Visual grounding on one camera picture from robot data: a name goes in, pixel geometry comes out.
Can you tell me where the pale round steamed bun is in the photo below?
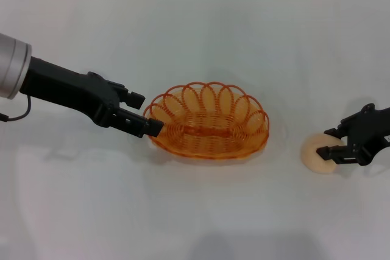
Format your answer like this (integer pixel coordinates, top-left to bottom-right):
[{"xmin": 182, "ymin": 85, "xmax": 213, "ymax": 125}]
[{"xmin": 300, "ymin": 133, "xmax": 341, "ymax": 175}]

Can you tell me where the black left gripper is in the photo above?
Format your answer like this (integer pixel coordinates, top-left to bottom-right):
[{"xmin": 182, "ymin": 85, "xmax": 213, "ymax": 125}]
[{"xmin": 19, "ymin": 56, "xmax": 165, "ymax": 139}]

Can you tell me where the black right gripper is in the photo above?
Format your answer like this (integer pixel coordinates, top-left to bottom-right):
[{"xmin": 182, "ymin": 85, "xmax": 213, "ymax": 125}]
[{"xmin": 316, "ymin": 103, "xmax": 390, "ymax": 166}]

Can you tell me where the orange wire basket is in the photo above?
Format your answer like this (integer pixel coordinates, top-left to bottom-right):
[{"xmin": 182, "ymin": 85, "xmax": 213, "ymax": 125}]
[{"xmin": 142, "ymin": 81, "xmax": 271, "ymax": 160}]

